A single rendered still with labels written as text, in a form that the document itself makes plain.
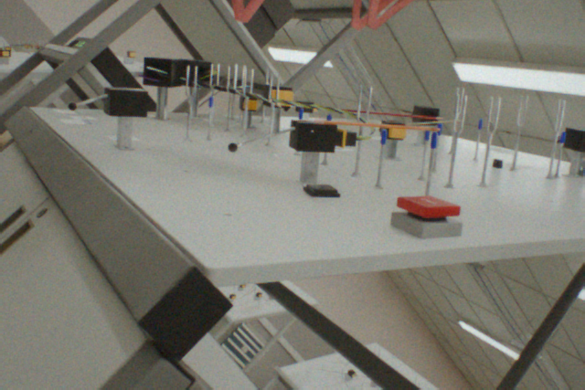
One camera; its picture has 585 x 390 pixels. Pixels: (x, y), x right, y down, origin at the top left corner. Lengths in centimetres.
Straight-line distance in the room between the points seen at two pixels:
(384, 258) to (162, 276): 21
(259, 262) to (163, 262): 8
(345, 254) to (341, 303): 1046
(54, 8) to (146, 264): 790
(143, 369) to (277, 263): 14
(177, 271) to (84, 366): 14
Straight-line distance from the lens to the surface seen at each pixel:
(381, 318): 1172
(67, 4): 848
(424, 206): 70
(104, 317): 68
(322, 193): 84
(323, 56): 199
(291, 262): 58
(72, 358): 67
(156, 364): 56
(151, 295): 56
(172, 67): 151
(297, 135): 88
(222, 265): 55
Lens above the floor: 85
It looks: 13 degrees up
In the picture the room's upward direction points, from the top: 46 degrees clockwise
